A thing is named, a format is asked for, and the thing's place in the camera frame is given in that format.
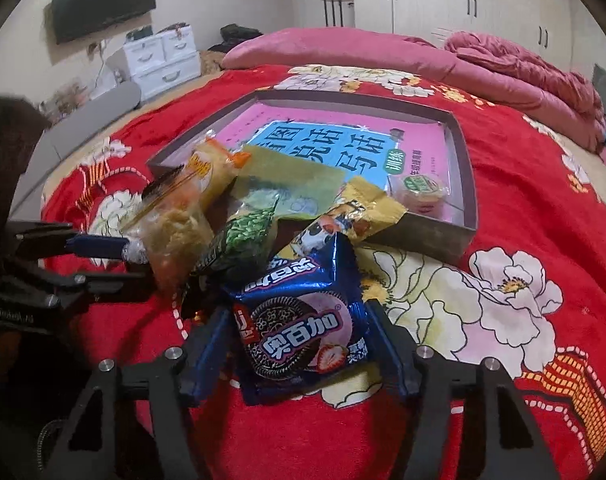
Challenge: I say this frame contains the red floral blanket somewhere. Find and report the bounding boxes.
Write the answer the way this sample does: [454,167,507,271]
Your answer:
[40,62,606,480]

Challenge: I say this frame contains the grey padded bench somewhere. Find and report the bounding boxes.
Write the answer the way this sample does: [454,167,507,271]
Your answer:
[8,81,142,221]

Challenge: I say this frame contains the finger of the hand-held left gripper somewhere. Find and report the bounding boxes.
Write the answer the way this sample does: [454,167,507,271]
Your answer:
[8,257,156,311]
[5,220,144,264]

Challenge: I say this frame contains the light green snack packet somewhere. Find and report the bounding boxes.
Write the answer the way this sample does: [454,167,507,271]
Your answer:
[230,144,346,221]

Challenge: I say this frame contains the gold panda snack packet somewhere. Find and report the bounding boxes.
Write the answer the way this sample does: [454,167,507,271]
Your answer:
[283,177,409,256]

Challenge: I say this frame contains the crumpled pink blanket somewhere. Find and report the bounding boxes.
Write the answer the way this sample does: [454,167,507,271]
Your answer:
[443,30,606,153]

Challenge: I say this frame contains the pink and blue book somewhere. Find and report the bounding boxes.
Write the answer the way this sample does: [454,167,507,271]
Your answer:
[215,100,456,223]

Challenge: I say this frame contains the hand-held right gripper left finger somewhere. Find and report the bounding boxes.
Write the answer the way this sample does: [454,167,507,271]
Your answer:
[43,305,234,480]

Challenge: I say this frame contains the dark clothes pile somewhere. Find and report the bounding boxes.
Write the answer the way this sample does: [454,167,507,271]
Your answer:
[208,24,264,53]

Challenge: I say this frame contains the white drawer cabinet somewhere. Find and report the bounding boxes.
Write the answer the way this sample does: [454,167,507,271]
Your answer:
[123,22,202,102]

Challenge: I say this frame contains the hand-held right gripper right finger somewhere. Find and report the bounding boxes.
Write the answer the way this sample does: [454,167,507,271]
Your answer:
[364,300,559,480]

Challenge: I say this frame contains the black green pea packet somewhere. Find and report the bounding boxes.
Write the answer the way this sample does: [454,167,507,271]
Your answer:
[190,205,281,281]

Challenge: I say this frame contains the grey shallow box tray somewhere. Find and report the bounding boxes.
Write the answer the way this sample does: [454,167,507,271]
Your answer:
[147,89,479,266]

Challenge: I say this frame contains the blue cookie packet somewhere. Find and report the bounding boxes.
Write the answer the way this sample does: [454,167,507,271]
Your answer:
[222,232,384,407]

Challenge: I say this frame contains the clear snack packet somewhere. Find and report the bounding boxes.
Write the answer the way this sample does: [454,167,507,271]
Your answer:
[120,165,216,291]

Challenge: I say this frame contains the pink quilt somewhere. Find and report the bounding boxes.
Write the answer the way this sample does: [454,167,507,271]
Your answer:
[222,29,606,153]

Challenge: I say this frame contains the small jelly cup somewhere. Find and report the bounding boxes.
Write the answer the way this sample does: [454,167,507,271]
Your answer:
[388,172,449,216]

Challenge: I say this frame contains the beige bed sheet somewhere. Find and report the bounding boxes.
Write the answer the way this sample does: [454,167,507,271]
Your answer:
[523,115,606,226]

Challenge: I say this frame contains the black wall television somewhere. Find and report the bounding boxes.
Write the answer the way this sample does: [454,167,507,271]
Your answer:
[51,0,157,45]

